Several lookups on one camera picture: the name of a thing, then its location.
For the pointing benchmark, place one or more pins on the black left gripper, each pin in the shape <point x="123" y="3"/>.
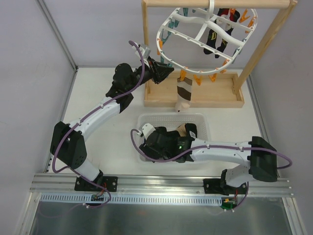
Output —
<point x="154" y="72"/>

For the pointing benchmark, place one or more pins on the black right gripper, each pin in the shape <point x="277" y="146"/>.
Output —
<point x="151" y="141"/>

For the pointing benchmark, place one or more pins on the beige brown patterned sock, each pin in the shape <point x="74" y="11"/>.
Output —
<point x="184" y="92"/>

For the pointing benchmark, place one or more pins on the white plastic sock hanger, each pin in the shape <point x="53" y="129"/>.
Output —
<point x="220" y="34"/>

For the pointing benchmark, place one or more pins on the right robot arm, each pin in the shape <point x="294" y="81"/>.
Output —
<point x="255" y="159"/>

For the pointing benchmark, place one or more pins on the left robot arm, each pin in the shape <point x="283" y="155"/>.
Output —
<point x="68" y="140"/>

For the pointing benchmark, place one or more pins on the wooden hanger stand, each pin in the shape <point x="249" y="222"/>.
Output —
<point x="221" y="90"/>

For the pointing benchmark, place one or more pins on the orange clothespin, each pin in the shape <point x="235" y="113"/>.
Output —
<point x="182" y="75"/>
<point x="244" y="16"/>

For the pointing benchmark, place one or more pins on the white plastic laundry basket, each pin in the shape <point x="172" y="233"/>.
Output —
<point x="171" y="121"/>

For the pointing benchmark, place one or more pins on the black sock with label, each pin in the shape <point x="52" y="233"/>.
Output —
<point x="190" y="130"/>

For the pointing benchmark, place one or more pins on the teal clothespin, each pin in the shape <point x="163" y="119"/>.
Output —
<point x="173" y="24"/>
<point x="164" y="39"/>

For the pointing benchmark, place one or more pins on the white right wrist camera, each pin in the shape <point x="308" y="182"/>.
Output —
<point x="147" y="129"/>

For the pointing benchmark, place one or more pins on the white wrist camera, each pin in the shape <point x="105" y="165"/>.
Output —
<point x="144" y="50"/>
<point x="147" y="129"/>

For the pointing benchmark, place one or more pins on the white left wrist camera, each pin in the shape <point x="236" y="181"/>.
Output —
<point x="144" y="50"/>

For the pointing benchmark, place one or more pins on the aluminium mounting rail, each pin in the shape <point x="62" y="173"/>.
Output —
<point x="159" y="185"/>

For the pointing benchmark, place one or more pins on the white slotted cable duct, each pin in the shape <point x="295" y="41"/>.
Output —
<point x="133" y="199"/>

